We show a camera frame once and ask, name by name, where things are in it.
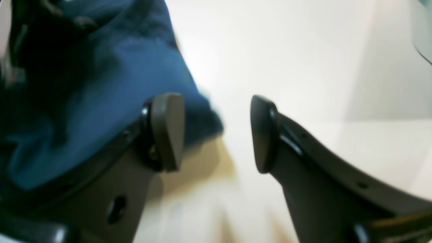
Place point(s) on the navy blue t-shirt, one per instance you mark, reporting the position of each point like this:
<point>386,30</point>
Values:
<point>79,95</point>

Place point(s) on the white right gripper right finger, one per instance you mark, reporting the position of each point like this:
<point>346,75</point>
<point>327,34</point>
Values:
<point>329,200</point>

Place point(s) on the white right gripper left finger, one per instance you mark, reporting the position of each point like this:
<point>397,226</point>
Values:
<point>102,199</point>

